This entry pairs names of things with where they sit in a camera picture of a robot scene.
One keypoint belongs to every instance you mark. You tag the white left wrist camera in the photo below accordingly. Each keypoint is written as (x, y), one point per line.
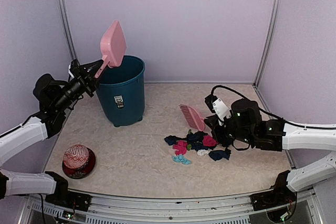
(71, 70)

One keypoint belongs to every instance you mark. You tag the front aluminium rail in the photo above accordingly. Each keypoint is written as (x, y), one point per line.
(221, 209)

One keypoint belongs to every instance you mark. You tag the blue plastic waste bin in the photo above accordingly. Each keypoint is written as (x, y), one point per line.
(121, 92)

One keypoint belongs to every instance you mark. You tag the pink plastic dustpan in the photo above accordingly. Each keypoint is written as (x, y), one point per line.
(112, 47)

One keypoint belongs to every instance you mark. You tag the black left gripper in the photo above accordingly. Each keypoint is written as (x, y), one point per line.
(81, 74)

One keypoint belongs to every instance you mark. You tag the dark blue scrap right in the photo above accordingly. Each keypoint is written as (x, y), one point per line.
(217, 155)

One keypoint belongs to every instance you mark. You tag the pink scrap near bin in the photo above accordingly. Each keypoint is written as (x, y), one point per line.
(180, 147)

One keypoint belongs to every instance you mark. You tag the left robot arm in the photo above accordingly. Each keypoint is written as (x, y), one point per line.
(55, 97)

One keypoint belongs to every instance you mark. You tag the large pink scrap back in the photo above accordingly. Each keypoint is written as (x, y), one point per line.
(208, 141)

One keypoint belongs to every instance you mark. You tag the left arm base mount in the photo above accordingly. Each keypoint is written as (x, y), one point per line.
(68, 195)

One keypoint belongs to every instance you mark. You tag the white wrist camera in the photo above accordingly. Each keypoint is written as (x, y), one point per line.
(217, 106)
(71, 70)

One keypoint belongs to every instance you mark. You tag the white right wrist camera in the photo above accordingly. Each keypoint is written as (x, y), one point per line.
(217, 106)

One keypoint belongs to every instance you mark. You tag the aluminium frame post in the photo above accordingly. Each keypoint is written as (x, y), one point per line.
(66, 28)
(268, 42)

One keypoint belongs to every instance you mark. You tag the small white scrap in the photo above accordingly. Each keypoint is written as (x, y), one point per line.
(203, 152)

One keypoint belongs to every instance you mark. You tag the light blue scrap near dustpan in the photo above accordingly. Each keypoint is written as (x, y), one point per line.
(181, 159)

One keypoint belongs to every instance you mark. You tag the left aluminium frame post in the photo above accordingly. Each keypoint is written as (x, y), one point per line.
(66, 28)

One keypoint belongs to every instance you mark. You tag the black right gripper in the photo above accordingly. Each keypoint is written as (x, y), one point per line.
(212, 120)

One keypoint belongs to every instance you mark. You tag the black and blue scrap pile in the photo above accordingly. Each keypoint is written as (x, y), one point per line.
(194, 140)

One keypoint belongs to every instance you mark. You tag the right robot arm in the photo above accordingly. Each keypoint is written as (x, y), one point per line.
(242, 122)

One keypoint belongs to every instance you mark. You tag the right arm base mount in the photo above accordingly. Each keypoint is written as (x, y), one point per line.
(278, 195)

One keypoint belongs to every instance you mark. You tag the pink plastic hand brush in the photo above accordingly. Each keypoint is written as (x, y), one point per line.
(194, 120)

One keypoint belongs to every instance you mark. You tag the right aluminium frame post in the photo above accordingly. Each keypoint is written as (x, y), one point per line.
(268, 42)

